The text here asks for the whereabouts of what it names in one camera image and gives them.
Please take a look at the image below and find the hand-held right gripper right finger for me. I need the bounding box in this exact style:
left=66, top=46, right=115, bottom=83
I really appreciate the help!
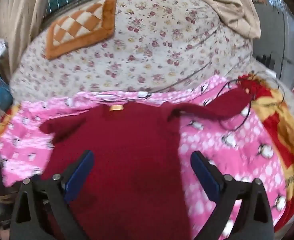
left=190, top=151, right=274, bottom=240

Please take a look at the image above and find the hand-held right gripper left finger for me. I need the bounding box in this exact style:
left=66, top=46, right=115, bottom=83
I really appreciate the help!
left=9, top=150, right=95, bottom=240

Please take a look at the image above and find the dark red knit sweater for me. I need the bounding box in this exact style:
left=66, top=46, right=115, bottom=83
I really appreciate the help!
left=39, top=84, right=253, bottom=240

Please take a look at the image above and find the pink penguin print blanket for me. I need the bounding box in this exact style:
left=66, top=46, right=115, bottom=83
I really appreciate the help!
left=0, top=76, right=288, bottom=240

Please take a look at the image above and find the red and yellow blanket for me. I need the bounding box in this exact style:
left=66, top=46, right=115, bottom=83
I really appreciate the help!
left=238, top=74, right=294, bottom=233

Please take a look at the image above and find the blue bag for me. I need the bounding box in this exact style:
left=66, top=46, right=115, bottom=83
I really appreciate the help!
left=0, top=66, right=14, bottom=108

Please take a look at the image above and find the floral bed sheet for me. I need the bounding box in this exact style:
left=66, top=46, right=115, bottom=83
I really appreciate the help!
left=10, top=0, right=253, bottom=100

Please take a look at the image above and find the orange checkered cushion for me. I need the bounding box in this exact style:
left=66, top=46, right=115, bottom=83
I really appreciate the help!
left=44, top=0, right=120, bottom=60

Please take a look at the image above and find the beige bundled cloth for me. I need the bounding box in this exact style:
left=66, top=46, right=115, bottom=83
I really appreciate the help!
left=152, top=0, right=262, bottom=39

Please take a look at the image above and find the beige curtain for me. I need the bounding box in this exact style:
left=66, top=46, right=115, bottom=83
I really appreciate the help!
left=0, top=0, right=54, bottom=80

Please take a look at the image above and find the black cable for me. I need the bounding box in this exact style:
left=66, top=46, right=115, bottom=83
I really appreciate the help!
left=215, top=71, right=286, bottom=132

